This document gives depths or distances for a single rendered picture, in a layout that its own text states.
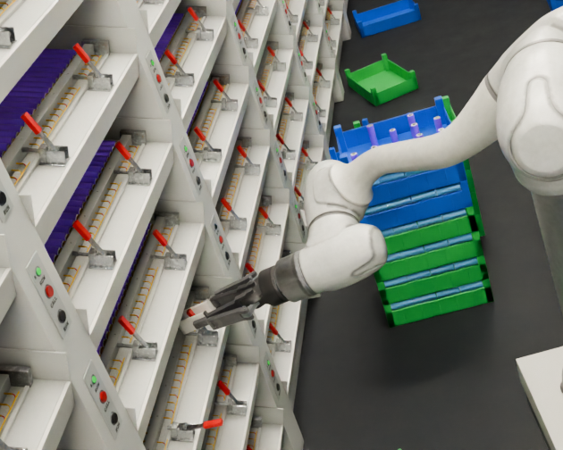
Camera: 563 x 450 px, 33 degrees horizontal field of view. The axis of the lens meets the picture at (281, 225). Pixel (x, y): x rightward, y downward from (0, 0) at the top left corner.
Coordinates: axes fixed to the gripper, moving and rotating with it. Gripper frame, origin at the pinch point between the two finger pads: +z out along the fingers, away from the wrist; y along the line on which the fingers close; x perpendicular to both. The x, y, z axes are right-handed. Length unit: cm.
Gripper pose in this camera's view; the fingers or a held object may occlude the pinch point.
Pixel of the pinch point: (196, 317)
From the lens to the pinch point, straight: 194.5
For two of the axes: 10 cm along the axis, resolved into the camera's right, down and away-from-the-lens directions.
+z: -8.6, 3.7, 3.4
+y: 1.0, -5.4, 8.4
